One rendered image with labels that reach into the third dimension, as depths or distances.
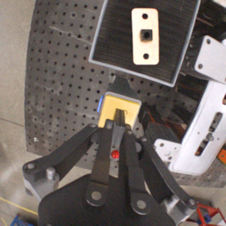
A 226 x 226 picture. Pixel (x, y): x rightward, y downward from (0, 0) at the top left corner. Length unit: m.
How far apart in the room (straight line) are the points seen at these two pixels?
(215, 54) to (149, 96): 0.45
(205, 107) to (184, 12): 0.31
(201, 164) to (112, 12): 0.56
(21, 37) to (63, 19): 1.08
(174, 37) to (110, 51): 0.10
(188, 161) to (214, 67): 0.35
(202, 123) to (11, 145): 2.28
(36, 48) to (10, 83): 1.16
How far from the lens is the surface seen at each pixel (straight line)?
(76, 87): 0.72
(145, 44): 0.22
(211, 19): 0.48
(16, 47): 1.83
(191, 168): 0.59
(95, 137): 0.16
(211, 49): 0.33
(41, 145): 0.97
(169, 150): 0.42
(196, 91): 0.57
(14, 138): 2.23
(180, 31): 0.24
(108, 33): 0.22
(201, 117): 0.48
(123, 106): 0.23
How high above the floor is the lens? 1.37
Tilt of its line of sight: 70 degrees down
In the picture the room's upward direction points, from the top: 170 degrees counter-clockwise
